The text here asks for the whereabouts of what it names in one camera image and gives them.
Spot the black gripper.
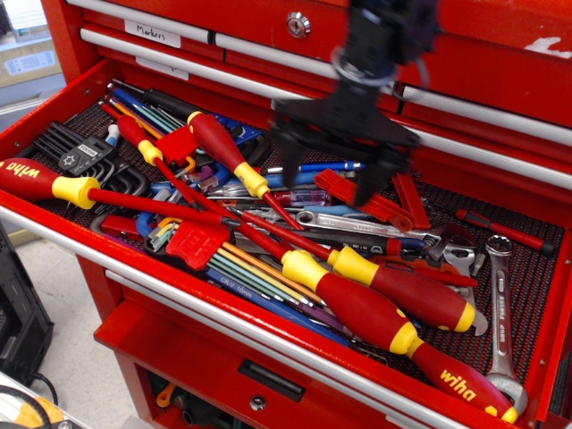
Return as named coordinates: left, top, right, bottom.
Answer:
left=272, top=80, right=420, bottom=206

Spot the small red yellow screwdriver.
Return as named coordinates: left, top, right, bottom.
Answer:
left=117, top=114, right=201, bottom=211

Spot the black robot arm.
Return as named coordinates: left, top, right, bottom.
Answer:
left=271, top=1, right=442, bottom=206

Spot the blue aluminium precision screwdriver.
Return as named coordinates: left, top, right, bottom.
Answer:
left=265, top=160, right=366, bottom=176

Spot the orange red bit holder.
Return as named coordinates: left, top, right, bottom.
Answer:
left=314, top=169, right=416, bottom=231

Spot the black red wiha screwdriver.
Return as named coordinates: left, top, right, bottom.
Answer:
left=249, top=225, right=403, bottom=257

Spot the red yellow screwdriver upper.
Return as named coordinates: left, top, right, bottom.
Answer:
left=187, top=111, right=303, bottom=231

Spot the chrome cabinet lock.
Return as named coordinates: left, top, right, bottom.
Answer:
left=286, top=12, right=311, bottom=38

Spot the silver adjustable wrench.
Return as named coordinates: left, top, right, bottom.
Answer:
left=295, top=210, right=478, bottom=276

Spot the red hex key holder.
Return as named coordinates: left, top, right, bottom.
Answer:
left=156, top=126, right=198, bottom=167

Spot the large wiha screwdriver front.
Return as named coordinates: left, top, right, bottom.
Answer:
left=196, top=195, right=518, bottom=423

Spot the large wiha screwdriver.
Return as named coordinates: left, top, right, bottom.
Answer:
left=196, top=195, right=518, bottom=423
left=1, top=157, right=241, bottom=229

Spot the rainbow hex key set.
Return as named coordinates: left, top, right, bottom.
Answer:
left=138, top=217, right=324, bottom=308

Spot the open red tool drawer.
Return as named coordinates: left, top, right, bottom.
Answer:
left=1, top=50, right=571, bottom=428

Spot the red tool chest cabinet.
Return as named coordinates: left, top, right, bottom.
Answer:
left=43, top=1, right=571, bottom=428

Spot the red yellow screwdriver right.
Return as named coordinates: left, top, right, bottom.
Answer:
left=239, top=212, right=478, bottom=332

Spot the silver combination wrench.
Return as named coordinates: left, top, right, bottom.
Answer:
left=485, top=234, right=528, bottom=416

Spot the white markers label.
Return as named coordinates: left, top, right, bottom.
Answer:
left=124, top=20, right=181, bottom=48

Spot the slim red black screwdriver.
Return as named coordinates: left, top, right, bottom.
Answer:
left=453, top=209, right=555, bottom=257

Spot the black torx key set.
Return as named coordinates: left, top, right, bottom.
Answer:
left=33, top=122, right=150, bottom=197

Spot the large wiha screwdriver left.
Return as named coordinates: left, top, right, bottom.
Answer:
left=1, top=157, right=241, bottom=229

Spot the black box on floor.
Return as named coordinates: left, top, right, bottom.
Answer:
left=1, top=231, right=54, bottom=386

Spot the clear handle screwdriver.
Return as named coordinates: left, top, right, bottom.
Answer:
left=207, top=185, right=332, bottom=207

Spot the red bit rail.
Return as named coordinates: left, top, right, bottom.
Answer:
left=392, top=172, right=431, bottom=230

